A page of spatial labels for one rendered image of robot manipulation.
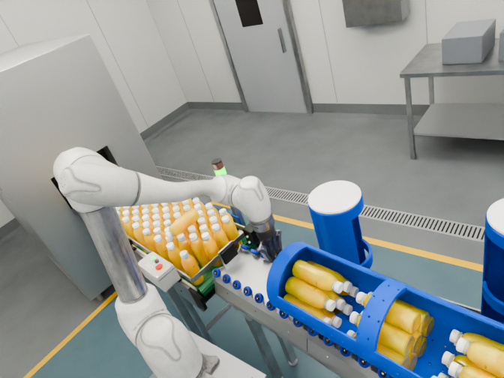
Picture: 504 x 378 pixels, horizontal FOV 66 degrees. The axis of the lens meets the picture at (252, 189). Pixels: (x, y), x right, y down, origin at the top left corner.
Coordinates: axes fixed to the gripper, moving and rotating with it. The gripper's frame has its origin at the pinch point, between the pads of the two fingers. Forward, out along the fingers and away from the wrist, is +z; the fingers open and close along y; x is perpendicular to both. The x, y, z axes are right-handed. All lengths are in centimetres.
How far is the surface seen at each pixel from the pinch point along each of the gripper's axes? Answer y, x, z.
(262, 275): -4.1, -21.6, 23.3
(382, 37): -324, -136, 21
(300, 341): 11.1, 12.7, 29.1
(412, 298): -15, 48, 7
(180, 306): 27, -59, 37
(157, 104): -220, -495, 76
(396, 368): 12, 57, 4
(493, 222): -69, 56, 12
